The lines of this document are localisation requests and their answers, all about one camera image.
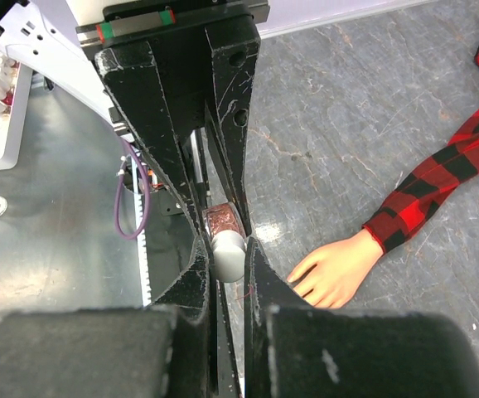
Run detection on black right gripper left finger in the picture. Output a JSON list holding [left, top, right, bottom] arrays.
[[0, 239, 217, 397]]

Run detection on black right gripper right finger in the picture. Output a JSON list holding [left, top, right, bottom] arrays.
[[244, 238, 479, 397]]

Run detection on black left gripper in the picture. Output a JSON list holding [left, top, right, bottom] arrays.
[[75, 0, 269, 236]]

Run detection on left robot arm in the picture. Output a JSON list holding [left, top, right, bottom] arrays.
[[0, 1, 269, 235]]

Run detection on mannequin hand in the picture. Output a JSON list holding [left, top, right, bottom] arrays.
[[288, 229, 384, 309]]

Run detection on red black plaid shirt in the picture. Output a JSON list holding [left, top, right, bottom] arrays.
[[362, 3, 479, 255]]

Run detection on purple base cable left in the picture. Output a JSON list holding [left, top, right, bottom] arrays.
[[114, 138, 152, 241]]

